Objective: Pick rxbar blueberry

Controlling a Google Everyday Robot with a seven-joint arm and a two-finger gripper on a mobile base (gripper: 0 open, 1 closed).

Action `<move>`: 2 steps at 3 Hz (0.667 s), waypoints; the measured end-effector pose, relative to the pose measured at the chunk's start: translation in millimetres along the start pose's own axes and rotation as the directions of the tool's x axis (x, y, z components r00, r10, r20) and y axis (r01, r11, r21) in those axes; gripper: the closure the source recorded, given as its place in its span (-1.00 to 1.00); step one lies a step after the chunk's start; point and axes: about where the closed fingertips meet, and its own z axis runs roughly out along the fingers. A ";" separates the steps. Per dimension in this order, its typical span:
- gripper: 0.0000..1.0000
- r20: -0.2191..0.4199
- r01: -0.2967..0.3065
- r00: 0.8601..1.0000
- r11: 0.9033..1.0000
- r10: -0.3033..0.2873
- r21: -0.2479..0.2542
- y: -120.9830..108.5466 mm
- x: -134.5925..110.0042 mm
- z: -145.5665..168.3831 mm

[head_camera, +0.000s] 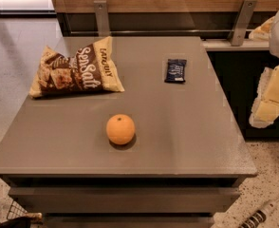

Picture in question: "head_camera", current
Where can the Late July chips bag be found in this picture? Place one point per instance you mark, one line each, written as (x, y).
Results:
(91, 69)

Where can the dark blue rxbar wrapper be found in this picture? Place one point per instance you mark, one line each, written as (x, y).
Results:
(175, 72)

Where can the left metal bracket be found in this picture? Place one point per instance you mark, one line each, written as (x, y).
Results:
(102, 18)

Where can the metal bracket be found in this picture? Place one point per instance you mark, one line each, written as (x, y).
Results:
(243, 18)
(102, 18)

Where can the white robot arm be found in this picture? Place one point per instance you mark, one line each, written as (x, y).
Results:
(274, 36)

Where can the grey drawer cabinet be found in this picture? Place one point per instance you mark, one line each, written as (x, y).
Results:
(184, 164)

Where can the orange fruit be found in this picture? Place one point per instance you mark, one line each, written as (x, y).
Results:
(120, 129)

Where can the white power strip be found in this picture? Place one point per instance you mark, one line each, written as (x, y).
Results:
(260, 215)

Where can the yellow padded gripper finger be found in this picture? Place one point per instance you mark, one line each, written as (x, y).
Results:
(265, 107)
(262, 33)

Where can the wire basket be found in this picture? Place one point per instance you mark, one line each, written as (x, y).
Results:
(18, 217)

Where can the right metal bracket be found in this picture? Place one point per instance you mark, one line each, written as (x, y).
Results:
(243, 18)

